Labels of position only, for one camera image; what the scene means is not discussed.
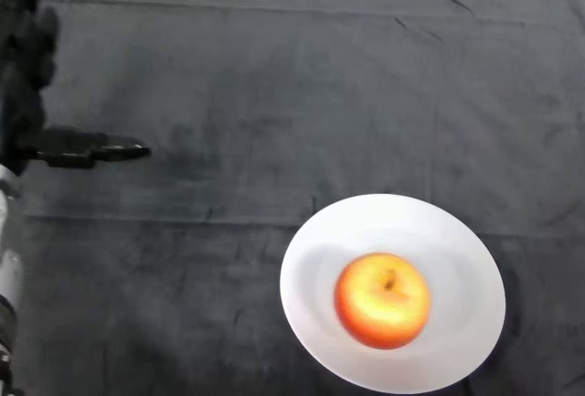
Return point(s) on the red yellow apple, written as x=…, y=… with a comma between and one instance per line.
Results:
x=383, y=301

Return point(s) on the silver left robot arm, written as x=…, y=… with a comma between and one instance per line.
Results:
x=7, y=277

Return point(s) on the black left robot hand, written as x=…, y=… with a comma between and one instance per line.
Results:
x=27, y=94

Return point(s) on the white round plate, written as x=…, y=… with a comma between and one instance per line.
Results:
x=457, y=249

